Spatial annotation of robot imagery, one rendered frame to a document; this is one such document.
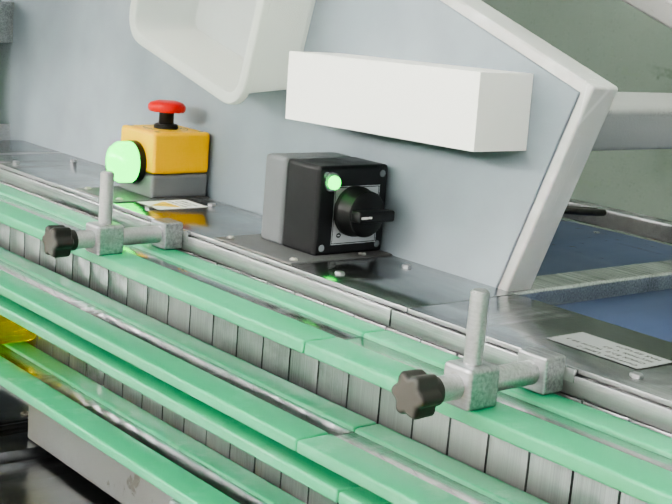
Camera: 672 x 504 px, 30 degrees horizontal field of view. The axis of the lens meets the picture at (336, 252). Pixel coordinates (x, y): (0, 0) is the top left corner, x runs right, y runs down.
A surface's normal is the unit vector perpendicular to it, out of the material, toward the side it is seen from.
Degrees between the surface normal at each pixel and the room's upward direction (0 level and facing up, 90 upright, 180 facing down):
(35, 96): 0
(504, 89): 90
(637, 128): 90
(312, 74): 0
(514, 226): 0
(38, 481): 90
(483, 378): 90
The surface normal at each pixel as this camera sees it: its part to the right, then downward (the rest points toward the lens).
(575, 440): 0.08, -0.98
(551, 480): -0.77, 0.07
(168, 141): 0.63, 0.21
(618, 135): 0.57, 0.53
